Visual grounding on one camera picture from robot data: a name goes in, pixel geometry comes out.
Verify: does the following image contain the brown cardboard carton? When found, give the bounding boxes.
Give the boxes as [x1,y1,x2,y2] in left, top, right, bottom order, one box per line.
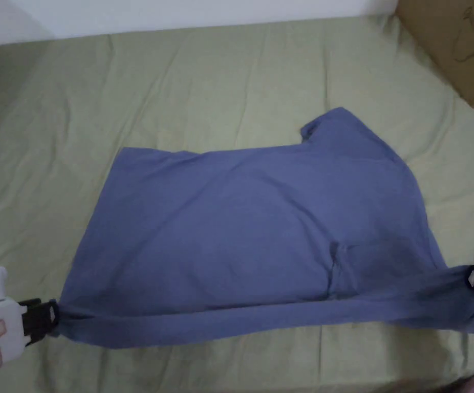
[396,0,474,111]

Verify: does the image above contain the dark blue shirt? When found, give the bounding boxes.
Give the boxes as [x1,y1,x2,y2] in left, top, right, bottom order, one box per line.
[51,107,474,351]

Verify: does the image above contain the bed with pale green sheet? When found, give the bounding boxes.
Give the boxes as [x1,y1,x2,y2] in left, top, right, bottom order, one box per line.
[0,14,474,393]

